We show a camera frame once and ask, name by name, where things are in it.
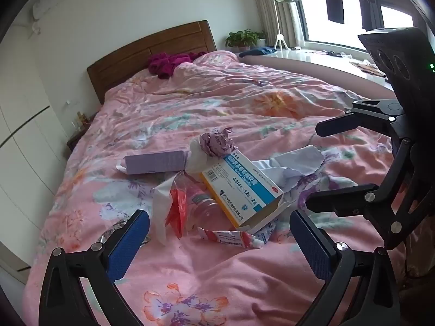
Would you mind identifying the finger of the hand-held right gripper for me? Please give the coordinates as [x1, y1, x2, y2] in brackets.
[315, 98, 408, 137]
[306, 139, 425, 243]

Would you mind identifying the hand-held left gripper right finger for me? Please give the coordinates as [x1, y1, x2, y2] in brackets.
[290, 209, 402, 326]

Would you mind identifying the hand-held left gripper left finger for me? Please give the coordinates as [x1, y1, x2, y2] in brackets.
[38, 209, 151, 326]

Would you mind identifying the red white plastic wrapper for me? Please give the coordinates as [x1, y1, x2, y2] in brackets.
[151, 171, 191, 247]

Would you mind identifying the red white ointment tube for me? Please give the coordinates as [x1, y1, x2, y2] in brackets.
[198, 226, 266, 248]

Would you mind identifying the blue yellow medicine box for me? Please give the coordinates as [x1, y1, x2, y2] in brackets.
[199, 150, 300, 235]

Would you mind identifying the white lens cloth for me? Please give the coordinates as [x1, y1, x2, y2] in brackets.
[253, 145, 332, 194]

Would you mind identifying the purple carton box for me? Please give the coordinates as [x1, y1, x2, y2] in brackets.
[117, 150, 189, 176]

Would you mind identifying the clear plastic bottle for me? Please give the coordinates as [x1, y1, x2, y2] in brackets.
[185, 180, 235, 228]

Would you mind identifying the window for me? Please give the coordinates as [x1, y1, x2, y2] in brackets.
[299, 0, 418, 51]

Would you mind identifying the white tissue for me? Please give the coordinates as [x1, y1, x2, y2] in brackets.
[185, 139, 218, 180]

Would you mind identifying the blue cloth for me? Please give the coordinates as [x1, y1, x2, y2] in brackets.
[239, 48, 277, 58]

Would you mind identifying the dark wooden nightstand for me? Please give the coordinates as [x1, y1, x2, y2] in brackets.
[66, 112, 94, 152]

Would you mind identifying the crumpled purple paper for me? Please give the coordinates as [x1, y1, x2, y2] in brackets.
[198, 126, 239, 158]

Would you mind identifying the green potted plant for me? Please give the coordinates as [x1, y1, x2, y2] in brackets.
[225, 30, 267, 50]

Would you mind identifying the pink floral blanket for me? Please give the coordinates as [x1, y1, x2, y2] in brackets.
[22, 50, 413, 326]

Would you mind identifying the magenta clothing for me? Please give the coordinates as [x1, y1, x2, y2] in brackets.
[148, 52, 207, 79]

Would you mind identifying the wooden headboard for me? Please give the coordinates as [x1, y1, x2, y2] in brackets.
[87, 20, 217, 106]

